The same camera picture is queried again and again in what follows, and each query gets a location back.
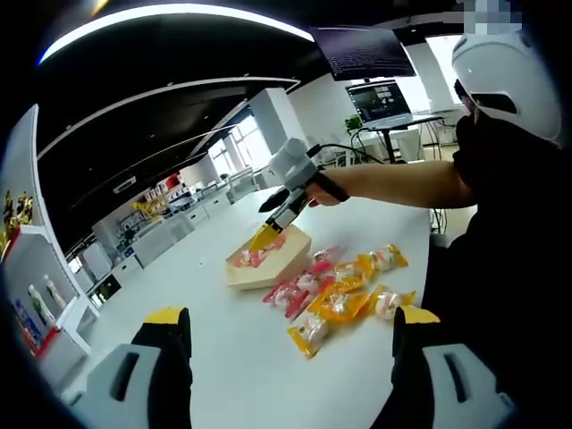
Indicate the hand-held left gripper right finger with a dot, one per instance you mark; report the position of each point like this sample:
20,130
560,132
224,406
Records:
447,384

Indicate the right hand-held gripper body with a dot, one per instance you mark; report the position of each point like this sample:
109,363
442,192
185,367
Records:
295,170

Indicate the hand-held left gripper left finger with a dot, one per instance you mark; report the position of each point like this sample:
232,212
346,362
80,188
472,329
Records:
134,380

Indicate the pink marshmallow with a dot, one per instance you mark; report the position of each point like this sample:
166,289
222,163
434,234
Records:
250,259

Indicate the beige hexagonal bowl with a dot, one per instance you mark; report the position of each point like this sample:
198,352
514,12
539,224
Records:
268,278

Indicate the pile of marshmallow packets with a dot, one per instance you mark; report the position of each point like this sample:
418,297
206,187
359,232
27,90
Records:
339,306

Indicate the person's right hand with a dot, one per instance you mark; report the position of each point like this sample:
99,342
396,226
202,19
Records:
328,202

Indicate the white square pillar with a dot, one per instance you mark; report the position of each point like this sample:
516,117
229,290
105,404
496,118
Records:
277,125

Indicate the green potted plant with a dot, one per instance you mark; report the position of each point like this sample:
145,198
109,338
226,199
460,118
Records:
353,123

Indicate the black front oven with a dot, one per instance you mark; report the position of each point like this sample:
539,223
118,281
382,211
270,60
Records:
106,288

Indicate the white table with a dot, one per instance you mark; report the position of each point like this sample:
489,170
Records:
232,357

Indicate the black laptop stand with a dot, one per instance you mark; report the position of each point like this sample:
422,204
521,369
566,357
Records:
393,147

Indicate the red box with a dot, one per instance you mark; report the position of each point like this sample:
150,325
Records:
173,181

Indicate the open laptop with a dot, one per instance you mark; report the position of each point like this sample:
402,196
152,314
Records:
377,103

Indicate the grey perforated partition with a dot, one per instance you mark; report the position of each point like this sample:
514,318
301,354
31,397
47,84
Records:
163,234

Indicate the cream drink bottle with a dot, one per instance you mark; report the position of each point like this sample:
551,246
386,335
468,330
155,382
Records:
53,290

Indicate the white bottle green label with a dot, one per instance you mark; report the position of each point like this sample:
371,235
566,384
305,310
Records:
38,306

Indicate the white cube appliance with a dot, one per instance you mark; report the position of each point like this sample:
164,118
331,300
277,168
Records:
96,261

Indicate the blue snack box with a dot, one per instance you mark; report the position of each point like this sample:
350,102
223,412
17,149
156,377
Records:
24,319

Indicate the yellow figure display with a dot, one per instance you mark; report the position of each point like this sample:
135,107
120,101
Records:
145,207

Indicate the large dark screen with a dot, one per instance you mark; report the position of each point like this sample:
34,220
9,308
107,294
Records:
366,51

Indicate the ceiling air conditioner vent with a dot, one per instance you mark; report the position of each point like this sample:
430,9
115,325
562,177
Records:
124,184

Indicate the white display shelf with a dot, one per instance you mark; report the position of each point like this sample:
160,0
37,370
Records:
40,259

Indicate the black yellow snack bag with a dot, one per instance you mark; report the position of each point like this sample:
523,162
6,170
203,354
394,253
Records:
11,212
25,206

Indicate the white worn device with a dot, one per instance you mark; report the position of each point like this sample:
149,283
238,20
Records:
505,67

